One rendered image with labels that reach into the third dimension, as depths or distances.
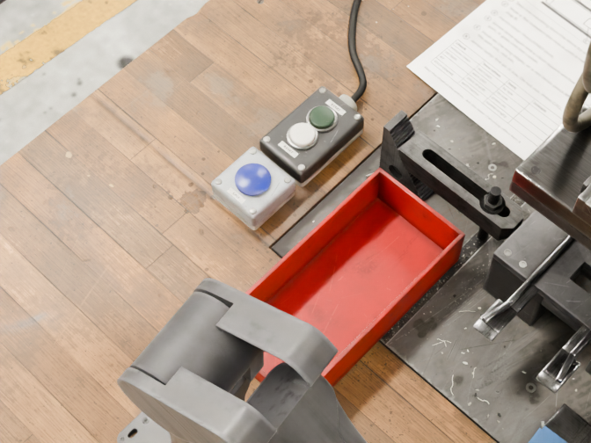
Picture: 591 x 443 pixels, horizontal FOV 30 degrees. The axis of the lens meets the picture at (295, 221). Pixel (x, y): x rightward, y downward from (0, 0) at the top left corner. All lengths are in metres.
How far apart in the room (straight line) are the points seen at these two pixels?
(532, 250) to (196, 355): 0.50
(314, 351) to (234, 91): 0.68
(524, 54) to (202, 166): 0.41
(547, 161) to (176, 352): 0.42
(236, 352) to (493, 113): 0.66
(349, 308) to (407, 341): 0.07
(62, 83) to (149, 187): 1.25
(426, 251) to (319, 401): 0.53
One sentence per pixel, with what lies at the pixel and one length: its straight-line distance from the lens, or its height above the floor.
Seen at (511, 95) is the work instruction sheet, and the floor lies 0.90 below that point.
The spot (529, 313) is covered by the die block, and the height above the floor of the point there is 0.93.
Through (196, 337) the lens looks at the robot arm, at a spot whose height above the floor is 1.31.
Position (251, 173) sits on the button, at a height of 0.94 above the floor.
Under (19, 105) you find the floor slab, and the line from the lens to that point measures 2.48.
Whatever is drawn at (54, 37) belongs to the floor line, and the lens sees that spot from 2.57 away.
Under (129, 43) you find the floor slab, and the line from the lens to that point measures 2.53.
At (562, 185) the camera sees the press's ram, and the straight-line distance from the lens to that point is 0.99.
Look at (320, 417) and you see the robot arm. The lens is 0.70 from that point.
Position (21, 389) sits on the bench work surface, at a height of 0.90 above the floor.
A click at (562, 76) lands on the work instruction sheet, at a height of 0.90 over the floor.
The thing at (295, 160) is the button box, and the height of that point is 0.93.
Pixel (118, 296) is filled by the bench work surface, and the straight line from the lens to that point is 1.20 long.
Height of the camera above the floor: 1.98
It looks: 61 degrees down
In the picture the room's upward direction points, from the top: 2 degrees counter-clockwise
